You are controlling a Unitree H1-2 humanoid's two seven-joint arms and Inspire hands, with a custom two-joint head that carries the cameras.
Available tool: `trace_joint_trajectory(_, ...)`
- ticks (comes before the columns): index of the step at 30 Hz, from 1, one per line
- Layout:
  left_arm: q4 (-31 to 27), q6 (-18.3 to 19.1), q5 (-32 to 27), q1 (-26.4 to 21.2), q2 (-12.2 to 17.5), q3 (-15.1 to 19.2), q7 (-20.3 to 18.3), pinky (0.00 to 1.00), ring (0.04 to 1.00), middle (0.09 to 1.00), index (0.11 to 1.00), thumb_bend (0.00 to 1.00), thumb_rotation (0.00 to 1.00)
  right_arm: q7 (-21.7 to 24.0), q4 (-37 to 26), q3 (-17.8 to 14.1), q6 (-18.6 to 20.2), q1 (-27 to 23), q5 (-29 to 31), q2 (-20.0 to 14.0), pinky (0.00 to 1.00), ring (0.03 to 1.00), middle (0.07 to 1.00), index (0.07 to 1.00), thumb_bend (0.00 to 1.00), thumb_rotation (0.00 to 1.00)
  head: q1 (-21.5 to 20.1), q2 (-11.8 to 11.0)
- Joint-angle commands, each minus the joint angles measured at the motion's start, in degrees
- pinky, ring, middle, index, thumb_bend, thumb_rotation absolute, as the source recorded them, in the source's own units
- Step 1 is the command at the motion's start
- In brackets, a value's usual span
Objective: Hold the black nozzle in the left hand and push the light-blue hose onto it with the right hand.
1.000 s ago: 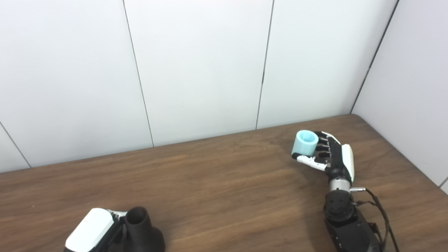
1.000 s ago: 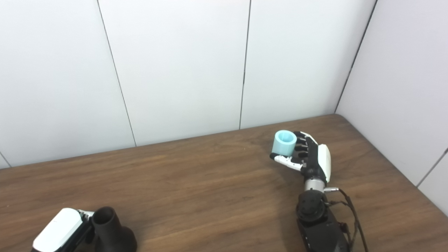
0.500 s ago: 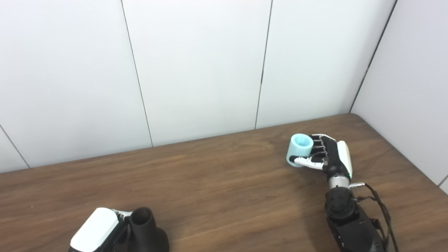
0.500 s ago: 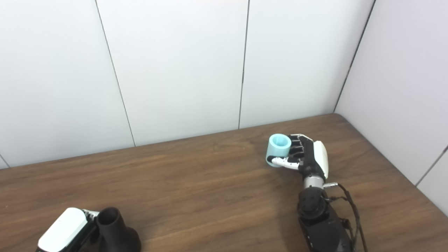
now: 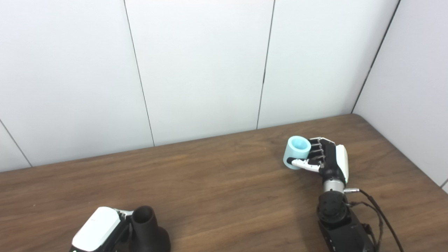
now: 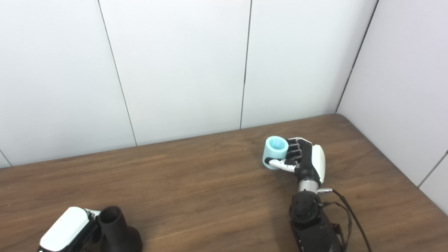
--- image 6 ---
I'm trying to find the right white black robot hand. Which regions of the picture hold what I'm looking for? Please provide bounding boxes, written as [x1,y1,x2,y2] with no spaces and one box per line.
[265,137,326,186]

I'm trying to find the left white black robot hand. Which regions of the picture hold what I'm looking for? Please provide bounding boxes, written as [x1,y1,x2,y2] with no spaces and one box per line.
[37,206,102,252]

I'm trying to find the light-blue short hose tube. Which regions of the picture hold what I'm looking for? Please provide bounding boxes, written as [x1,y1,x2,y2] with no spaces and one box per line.
[262,136,289,170]

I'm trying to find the black funnel-shaped nozzle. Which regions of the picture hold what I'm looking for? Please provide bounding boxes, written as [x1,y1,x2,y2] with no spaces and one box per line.
[98,206,143,252]

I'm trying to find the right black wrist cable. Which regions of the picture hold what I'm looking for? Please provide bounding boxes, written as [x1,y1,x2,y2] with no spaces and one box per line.
[317,188,372,252]

